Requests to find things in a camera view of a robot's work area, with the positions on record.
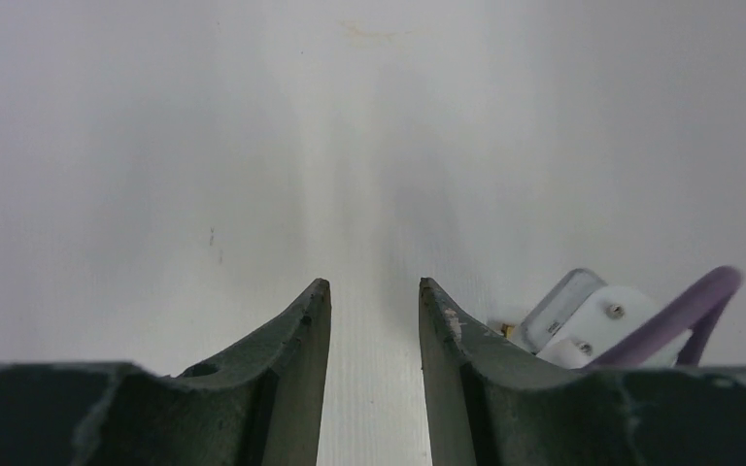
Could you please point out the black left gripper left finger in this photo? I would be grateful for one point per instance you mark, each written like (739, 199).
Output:
(257, 402)

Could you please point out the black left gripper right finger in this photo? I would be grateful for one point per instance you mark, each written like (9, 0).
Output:
(491, 403)

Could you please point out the large brass padlock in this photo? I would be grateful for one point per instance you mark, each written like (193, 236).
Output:
(507, 330)

